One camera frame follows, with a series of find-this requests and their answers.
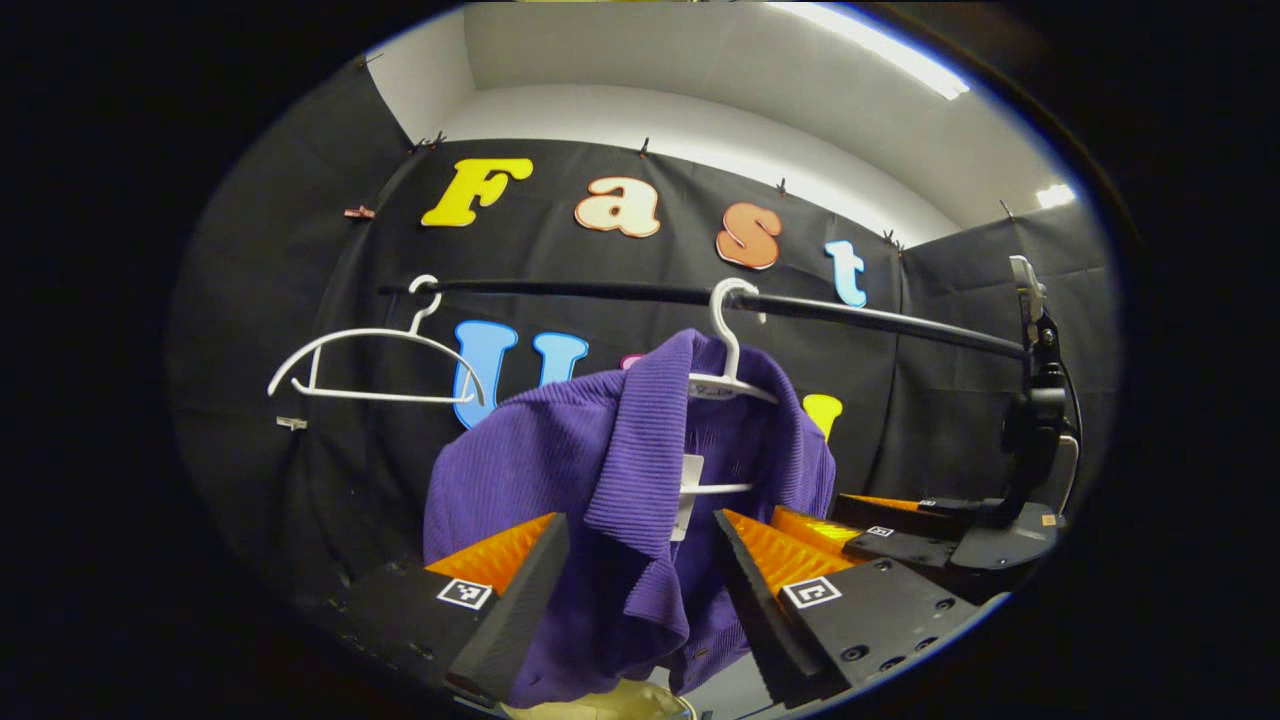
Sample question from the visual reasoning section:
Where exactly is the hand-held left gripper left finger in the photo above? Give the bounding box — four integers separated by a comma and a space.
335, 512, 573, 707

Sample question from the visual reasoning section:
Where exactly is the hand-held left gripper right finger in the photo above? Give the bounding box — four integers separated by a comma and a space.
712, 506, 987, 707

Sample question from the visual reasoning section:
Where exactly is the cream round laundry hamper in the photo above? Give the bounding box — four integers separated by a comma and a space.
500, 680, 702, 720

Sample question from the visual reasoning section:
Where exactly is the purple knit shirt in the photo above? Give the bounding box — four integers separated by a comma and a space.
422, 328, 839, 709

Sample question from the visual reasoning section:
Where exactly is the white plastic clothes hanger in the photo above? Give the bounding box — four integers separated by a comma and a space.
680, 277, 783, 498
266, 274, 489, 409

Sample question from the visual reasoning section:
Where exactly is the black clothes rack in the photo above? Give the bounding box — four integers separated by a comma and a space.
378, 277, 1031, 362

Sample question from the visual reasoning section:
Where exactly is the row of black backdrop clips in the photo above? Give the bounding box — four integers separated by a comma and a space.
355, 50, 1016, 251

